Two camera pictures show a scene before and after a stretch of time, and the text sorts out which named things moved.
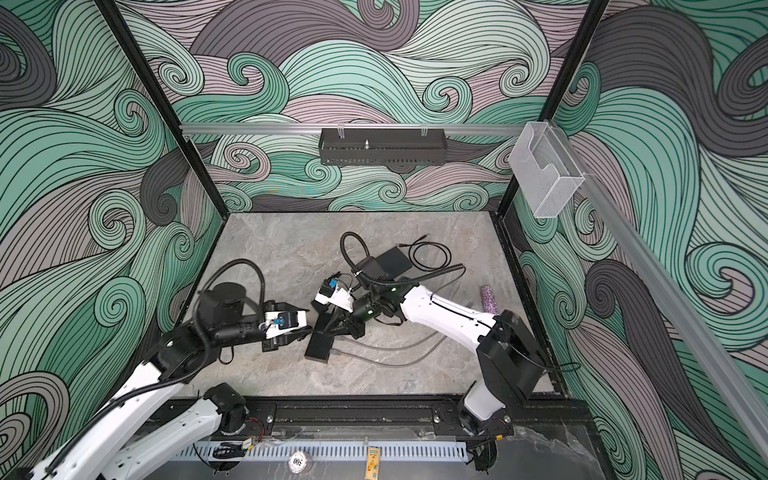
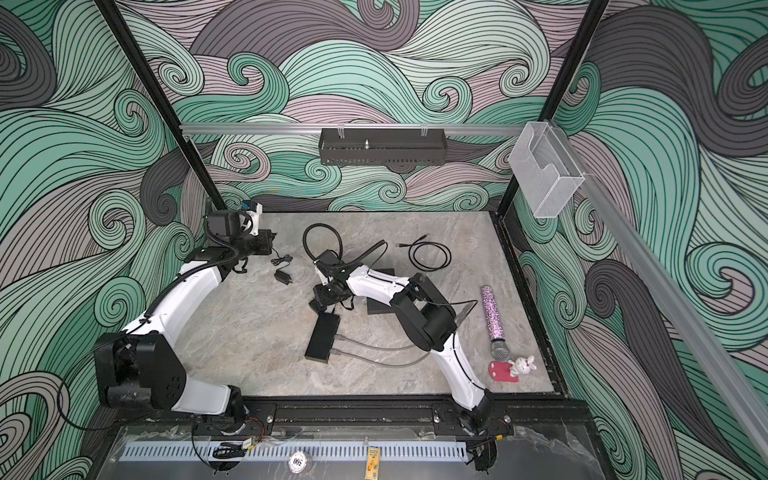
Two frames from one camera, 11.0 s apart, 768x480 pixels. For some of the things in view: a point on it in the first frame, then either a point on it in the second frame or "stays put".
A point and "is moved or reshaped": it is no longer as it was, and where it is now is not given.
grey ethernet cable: [338, 351] stays put
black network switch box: [321, 342] stays put
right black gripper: [347, 322] to [319, 299]
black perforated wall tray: [382, 146] stays put
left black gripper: [274, 345] to [264, 238]
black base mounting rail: [409, 417] stays put
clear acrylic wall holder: [544, 169] stays put
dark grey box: [393, 262] is moved or reshaped
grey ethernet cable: [395, 349] stays put
